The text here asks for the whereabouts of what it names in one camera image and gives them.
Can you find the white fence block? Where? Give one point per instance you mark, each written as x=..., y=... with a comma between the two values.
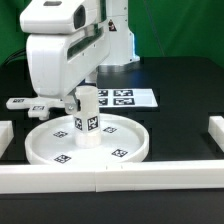
x=6, y=135
x=216, y=130

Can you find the white right fence block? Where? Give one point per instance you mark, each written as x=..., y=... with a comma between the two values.
x=216, y=130

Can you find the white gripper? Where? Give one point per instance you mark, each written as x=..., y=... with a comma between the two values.
x=58, y=63

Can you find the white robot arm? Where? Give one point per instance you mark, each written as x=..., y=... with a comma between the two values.
x=122, y=54

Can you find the white front fence bar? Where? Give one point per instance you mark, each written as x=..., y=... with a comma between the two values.
x=16, y=179

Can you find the white cross-shaped table base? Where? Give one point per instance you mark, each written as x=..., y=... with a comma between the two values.
x=38, y=107

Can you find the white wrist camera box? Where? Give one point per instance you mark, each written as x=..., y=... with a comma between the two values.
x=58, y=16

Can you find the white marker sheet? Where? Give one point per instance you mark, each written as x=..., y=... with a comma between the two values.
x=121, y=98

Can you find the white round table top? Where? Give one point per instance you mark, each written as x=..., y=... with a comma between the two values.
x=53, y=142

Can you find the white left fence block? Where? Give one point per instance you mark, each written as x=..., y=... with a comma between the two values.
x=6, y=135

